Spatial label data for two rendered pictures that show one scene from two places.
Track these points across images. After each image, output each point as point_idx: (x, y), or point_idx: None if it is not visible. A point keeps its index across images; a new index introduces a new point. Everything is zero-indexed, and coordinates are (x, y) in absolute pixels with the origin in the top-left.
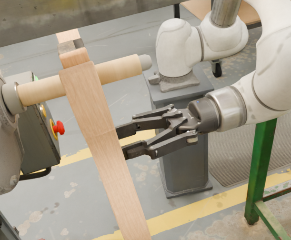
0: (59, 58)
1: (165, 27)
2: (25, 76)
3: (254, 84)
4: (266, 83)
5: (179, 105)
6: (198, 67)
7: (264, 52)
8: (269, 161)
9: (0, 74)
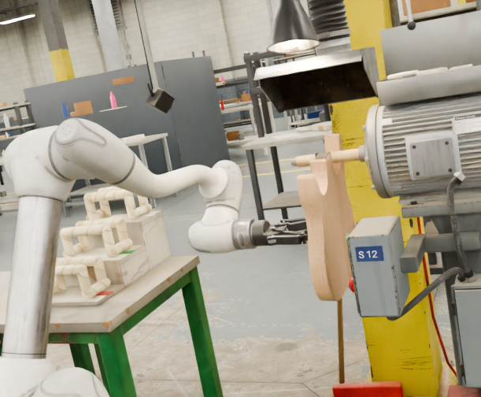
0: (331, 153)
1: (86, 375)
2: (357, 232)
3: (234, 206)
4: (240, 193)
5: None
6: None
7: (232, 180)
8: None
9: (364, 146)
